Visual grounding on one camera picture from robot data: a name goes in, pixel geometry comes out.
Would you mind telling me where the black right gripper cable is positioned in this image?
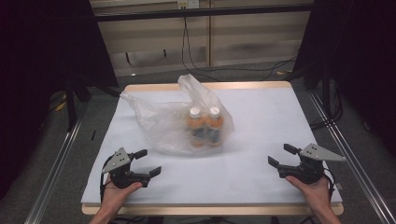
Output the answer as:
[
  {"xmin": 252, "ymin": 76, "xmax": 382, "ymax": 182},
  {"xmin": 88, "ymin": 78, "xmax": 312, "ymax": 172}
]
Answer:
[{"xmin": 322, "ymin": 168, "xmax": 337, "ymax": 200}]

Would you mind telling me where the clear plastic bag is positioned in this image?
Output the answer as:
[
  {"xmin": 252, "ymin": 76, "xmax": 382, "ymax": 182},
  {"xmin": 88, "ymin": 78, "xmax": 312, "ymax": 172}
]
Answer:
[{"xmin": 120, "ymin": 73, "xmax": 235, "ymax": 157}]

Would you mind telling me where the person's left hand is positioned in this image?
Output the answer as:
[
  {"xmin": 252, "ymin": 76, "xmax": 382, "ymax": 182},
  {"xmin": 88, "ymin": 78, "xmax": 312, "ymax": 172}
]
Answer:
[{"xmin": 101, "ymin": 178, "xmax": 144, "ymax": 216}]

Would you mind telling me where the black hanging cable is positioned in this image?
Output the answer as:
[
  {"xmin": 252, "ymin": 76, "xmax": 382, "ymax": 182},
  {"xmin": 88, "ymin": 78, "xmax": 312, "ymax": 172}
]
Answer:
[{"xmin": 181, "ymin": 16, "xmax": 298, "ymax": 82}]

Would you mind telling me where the metal floor rail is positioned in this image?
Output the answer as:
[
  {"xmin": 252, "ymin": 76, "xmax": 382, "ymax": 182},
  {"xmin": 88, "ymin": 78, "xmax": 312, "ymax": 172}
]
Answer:
[
  {"xmin": 23, "ymin": 102, "xmax": 89, "ymax": 224},
  {"xmin": 307, "ymin": 90, "xmax": 396, "ymax": 224}
]

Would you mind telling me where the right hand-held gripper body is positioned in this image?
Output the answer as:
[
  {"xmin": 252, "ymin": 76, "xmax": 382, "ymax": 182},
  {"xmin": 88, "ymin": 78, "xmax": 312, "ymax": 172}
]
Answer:
[{"xmin": 278, "ymin": 143, "xmax": 347, "ymax": 185}]

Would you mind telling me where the bundle of black cables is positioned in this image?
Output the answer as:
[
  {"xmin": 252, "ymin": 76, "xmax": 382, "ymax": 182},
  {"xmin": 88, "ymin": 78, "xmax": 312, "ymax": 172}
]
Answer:
[{"xmin": 309, "ymin": 78, "xmax": 345, "ymax": 131}]

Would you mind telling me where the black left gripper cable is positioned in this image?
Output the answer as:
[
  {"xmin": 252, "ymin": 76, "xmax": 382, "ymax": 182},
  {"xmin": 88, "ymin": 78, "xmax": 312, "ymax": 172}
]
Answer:
[{"xmin": 99, "ymin": 155, "xmax": 115, "ymax": 203}]

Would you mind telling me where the white wall socket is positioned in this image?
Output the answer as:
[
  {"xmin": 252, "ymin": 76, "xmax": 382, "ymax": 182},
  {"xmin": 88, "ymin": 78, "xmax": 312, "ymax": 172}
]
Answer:
[{"xmin": 177, "ymin": 0, "xmax": 200, "ymax": 10}]

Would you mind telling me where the black curtain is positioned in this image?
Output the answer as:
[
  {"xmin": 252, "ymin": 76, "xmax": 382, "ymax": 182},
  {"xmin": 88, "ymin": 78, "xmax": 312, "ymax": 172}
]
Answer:
[
  {"xmin": 0, "ymin": 0, "xmax": 120, "ymax": 200},
  {"xmin": 292, "ymin": 0, "xmax": 396, "ymax": 158}
]

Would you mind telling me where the orange bottle with white cap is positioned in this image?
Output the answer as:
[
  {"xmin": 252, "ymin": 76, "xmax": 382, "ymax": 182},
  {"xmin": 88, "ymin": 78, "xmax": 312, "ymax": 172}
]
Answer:
[
  {"xmin": 206, "ymin": 106, "xmax": 225, "ymax": 147},
  {"xmin": 186, "ymin": 106, "xmax": 208, "ymax": 148}
]

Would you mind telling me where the person's right hand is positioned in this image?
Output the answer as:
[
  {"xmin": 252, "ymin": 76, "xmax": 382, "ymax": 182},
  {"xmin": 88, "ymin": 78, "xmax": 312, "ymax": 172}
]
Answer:
[{"xmin": 285, "ymin": 175, "xmax": 332, "ymax": 216}]

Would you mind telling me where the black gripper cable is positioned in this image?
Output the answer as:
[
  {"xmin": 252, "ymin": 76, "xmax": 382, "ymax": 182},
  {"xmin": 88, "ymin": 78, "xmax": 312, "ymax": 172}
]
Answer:
[
  {"xmin": 99, "ymin": 155, "xmax": 115, "ymax": 203},
  {"xmin": 322, "ymin": 168, "xmax": 337, "ymax": 200}
]

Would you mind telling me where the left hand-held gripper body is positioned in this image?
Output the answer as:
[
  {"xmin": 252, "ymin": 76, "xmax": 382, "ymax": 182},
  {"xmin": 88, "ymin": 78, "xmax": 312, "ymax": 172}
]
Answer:
[{"xmin": 102, "ymin": 147, "xmax": 151, "ymax": 189}]

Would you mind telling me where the black horizontal bar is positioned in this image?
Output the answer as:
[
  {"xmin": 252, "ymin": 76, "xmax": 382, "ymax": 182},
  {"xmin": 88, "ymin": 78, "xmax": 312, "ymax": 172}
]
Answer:
[{"xmin": 93, "ymin": 3, "xmax": 315, "ymax": 23}]

